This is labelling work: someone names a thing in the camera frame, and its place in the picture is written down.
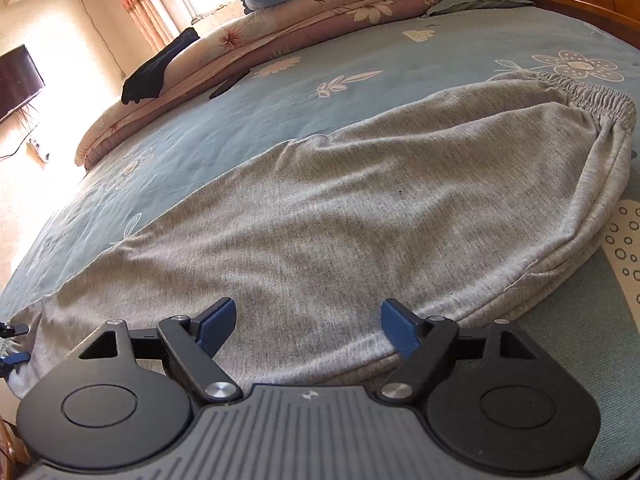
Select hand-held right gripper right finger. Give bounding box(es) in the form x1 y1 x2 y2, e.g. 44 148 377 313
376 298 540 403

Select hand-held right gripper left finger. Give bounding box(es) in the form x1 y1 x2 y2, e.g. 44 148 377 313
79 297 244 403

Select grey sweatpants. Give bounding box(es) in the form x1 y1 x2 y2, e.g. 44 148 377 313
7 71 638 401

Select black garment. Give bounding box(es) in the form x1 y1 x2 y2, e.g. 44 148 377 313
121 27 200 106

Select flat teal pillow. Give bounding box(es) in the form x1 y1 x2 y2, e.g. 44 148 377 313
425 0 536 17

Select blue floral bed sheet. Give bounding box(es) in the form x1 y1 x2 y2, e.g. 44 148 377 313
0 0 640 480

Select patterned orange curtain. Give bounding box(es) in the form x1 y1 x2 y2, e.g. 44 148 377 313
97 0 181 53

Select black phone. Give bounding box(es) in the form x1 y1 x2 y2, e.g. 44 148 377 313
209 71 249 100

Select hanging wall cord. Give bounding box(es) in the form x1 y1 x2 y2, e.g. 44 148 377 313
75 0 126 79

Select black television cable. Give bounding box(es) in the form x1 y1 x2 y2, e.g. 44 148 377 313
0 102 43 161

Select folded pink floral quilt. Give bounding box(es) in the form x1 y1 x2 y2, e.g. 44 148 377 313
75 0 491 168

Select black wall television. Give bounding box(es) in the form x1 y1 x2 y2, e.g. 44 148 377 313
0 44 46 123

